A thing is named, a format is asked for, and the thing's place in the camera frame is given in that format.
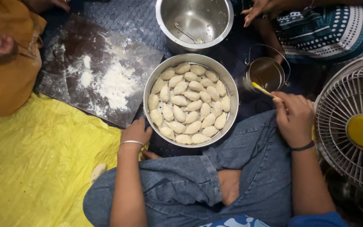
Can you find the white flour heap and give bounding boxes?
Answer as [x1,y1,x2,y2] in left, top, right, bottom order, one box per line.
[66,34,145,118]

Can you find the yellow pastry brush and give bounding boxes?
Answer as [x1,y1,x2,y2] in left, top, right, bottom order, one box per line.
[251,82,284,102]

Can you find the black wristband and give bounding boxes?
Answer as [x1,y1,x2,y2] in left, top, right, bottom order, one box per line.
[289,140,316,152]

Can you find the yellow plastic sheet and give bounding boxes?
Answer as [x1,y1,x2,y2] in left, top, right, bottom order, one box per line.
[0,93,149,227]

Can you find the person's left hand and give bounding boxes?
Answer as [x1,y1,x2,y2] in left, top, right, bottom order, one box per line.
[120,117,153,145]

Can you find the black studded rubber mat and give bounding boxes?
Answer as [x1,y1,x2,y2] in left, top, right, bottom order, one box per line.
[39,0,328,158]

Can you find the person's right hand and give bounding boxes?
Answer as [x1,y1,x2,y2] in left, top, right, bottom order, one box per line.
[271,91,316,148]

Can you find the small steel pail with oil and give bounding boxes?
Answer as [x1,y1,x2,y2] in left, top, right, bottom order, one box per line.
[243,44,292,94]

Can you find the silver bangle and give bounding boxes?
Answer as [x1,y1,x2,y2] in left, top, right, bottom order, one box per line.
[119,140,145,148]

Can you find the batch of raw dumplings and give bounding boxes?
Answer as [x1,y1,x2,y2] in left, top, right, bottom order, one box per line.
[148,62,231,145]

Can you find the round steel steamer tray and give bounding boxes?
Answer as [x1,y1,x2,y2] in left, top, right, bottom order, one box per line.
[143,54,239,149]

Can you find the steel spoon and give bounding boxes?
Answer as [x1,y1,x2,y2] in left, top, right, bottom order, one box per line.
[174,23,205,45]

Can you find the person's bare foot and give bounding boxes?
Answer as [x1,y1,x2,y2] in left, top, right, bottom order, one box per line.
[141,150,163,161]
[217,168,243,207]

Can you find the blue floral cloth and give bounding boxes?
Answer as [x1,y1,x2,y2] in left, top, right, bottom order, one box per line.
[200,215,271,227]

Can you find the large steel pot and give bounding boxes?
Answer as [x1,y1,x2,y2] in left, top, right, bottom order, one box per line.
[155,0,234,54]

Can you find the dark rolling board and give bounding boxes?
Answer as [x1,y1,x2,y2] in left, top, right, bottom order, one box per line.
[38,13,165,128]

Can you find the blue shirt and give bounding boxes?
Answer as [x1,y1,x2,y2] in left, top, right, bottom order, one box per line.
[287,211,351,227]

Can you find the blue denim trousers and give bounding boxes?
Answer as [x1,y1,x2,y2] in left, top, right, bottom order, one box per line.
[83,109,292,227]

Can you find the small raw dough piece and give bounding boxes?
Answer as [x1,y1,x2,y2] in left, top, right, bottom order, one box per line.
[90,163,108,185]

